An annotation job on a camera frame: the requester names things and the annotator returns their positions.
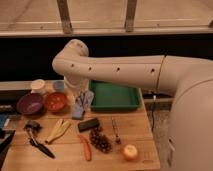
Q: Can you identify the light blue towel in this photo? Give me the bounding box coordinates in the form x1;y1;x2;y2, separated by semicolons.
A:
76;90;94;110

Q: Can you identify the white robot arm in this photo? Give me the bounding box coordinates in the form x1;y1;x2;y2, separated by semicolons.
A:
52;39;213;171

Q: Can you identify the green plastic tray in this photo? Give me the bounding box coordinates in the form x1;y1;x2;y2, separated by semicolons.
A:
89;80;141;112

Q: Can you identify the blue sponge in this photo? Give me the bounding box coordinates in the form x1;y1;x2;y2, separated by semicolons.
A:
72;104;85;120

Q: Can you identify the black rectangular block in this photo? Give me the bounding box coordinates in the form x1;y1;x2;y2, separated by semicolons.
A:
78;118;100;132

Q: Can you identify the blue cup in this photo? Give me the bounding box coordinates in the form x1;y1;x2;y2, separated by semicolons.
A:
53;81;64;92

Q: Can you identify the bunch of dark grapes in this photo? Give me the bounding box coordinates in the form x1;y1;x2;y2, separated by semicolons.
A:
89;127;112;153

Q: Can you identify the orange bowl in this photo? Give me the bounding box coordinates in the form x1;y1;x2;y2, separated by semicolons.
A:
44;92;67;112

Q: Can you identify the metal fork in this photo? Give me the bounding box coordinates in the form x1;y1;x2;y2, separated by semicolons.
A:
112;118;121;144

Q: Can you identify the yellow banana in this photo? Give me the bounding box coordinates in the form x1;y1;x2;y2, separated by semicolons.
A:
45;119;71;144

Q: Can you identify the white cup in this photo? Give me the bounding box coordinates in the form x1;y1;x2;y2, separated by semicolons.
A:
30;79;46;95

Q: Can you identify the red yellow apple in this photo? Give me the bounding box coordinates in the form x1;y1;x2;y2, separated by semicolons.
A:
123;144;138;161

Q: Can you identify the orange carrot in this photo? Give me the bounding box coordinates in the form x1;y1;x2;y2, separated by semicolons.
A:
78;135;92;161

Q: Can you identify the purple bowl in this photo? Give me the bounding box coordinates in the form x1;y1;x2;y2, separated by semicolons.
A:
16;93;43;115

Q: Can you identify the black can opener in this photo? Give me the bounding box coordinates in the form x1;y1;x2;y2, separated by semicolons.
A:
24;120;41;138

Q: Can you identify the black knife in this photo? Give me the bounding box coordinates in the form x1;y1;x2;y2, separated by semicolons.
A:
29;139;55;159

